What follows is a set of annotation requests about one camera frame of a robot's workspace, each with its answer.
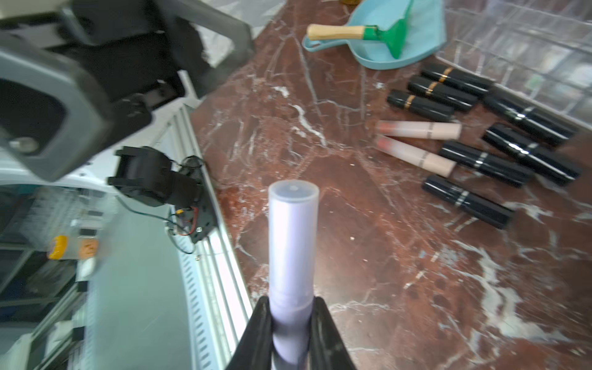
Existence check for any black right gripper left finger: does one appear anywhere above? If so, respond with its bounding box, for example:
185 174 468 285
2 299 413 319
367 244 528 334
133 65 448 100
226 296 273 370

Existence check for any black lipstick silver band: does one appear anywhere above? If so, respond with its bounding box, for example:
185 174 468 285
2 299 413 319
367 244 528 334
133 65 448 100
438 140 534 188
482 89 578 147
482 123 583 187
422 175 514 229

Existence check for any upper pink lip gloss tube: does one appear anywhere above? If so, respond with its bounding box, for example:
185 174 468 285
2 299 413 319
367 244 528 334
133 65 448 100
376 121 463 140

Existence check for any clear acrylic lipstick organizer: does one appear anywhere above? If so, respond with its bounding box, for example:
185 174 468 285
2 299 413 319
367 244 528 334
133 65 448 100
436 1 591 129

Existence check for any black lipstick gold band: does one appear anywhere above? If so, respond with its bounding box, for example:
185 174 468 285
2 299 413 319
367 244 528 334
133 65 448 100
407 76 478 112
420 63 495 97
386 89 455 122

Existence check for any aluminium front rail frame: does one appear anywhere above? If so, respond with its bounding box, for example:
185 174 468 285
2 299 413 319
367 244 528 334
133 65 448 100
87 105 254 370

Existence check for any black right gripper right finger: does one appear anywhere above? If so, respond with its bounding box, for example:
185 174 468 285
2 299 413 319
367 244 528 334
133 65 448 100
309 297 356 370

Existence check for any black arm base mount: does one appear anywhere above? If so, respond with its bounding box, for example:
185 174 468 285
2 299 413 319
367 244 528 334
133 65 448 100
107 146 218 243

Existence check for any lilac lip balm tube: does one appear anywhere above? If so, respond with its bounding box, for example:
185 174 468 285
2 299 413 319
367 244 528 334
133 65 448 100
268 180 319 369

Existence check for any wooden handle green brush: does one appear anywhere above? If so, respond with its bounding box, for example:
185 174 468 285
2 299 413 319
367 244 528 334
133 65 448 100
307 0 414 60

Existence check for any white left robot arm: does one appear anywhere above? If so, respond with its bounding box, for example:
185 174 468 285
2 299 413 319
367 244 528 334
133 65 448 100
1 1 254 182

